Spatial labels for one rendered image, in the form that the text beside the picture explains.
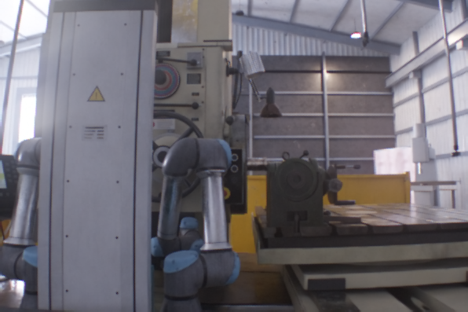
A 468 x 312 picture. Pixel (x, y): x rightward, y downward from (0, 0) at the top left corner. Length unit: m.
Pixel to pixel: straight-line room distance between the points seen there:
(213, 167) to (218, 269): 0.36
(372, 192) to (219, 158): 3.19
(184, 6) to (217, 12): 0.25
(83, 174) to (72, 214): 0.12
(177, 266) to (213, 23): 1.77
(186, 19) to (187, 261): 1.79
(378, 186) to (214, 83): 3.00
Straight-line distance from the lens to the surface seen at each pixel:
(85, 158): 1.13
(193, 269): 1.24
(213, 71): 1.74
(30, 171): 1.48
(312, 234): 1.58
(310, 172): 1.60
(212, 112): 1.69
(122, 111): 1.12
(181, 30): 2.56
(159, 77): 1.67
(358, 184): 4.28
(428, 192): 7.59
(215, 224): 1.28
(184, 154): 1.27
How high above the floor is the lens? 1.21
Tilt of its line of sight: 7 degrees up
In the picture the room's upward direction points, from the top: straight up
